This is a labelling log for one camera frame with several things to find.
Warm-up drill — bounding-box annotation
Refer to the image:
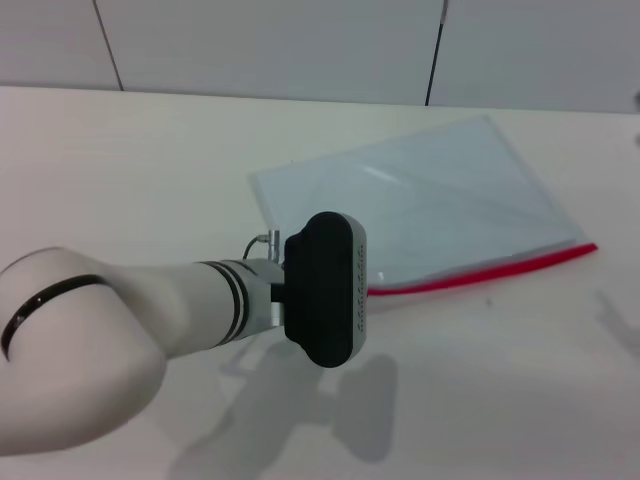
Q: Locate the clear document bag red zip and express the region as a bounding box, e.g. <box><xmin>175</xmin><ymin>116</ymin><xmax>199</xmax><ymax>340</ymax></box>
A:
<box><xmin>248</xmin><ymin>114</ymin><xmax>599</xmax><ymax>301</ymax></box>

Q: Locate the left wrist cable connector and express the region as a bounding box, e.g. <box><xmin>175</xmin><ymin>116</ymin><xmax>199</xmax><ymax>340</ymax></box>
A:
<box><xmin>244</xmin><ymin>228</ymin><xmax>284</xmax><ymax>264</ymax></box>

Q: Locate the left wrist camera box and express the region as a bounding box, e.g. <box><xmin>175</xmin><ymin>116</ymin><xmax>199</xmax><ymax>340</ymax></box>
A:
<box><xmin>283</xmin><ymin>210</ymin><xmax>371</xmax><ymax>370</ymax></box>

